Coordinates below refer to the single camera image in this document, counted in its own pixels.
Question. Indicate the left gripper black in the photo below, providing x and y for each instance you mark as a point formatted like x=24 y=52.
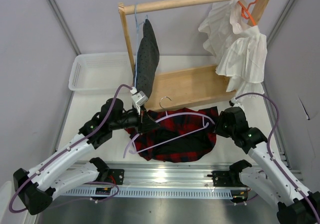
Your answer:
x=144 y=120

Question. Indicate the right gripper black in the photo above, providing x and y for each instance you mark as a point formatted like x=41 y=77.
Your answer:
x=221 y=118

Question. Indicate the purple hanger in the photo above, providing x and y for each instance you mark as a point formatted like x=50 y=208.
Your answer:
x=172 y=134

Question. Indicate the red plaid skirt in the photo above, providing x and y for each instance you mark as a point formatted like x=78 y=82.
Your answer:
x=180 y=139

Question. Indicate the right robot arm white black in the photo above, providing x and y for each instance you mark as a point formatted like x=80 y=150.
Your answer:
x=276 y=184

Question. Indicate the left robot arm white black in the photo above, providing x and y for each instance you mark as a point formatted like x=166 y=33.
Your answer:
x=40 y=185

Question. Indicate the light blue hanger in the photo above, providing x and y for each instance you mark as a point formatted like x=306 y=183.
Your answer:
x=137 y=27

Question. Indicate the orange hanger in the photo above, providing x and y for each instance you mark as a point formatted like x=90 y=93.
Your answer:
x=245 y=11

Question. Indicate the wooden clothes rack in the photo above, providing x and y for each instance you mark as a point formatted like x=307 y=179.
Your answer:
x=187 y=87

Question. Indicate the grey dotted garment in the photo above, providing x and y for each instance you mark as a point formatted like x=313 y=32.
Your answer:
x=147 y=60

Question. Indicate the white pleated garment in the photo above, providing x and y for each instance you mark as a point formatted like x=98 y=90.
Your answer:
x=239 y=50

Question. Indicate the white plastic basket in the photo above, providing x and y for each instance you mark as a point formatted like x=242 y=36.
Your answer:
x=100 y=73

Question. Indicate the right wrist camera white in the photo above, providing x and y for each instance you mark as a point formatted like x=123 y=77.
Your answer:
x=235 y=103

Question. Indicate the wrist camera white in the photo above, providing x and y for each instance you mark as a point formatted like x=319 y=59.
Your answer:
x=235 y=103
x=139 y=99

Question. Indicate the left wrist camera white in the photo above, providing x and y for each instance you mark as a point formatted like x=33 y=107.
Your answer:
x=139 y=99

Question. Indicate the aluminium mounting rail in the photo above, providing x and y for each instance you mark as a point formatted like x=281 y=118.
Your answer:
x=167 y=175

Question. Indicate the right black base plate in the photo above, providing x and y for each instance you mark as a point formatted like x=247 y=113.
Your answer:
x=226 y=179

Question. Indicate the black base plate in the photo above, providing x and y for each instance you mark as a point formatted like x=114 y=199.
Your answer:
x=116 y=176
x=226 y=179

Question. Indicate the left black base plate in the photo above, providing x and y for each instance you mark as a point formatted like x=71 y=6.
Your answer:
x=116 y=176

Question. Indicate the white slotted cable duct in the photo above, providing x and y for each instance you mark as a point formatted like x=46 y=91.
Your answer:
x=169 y=193

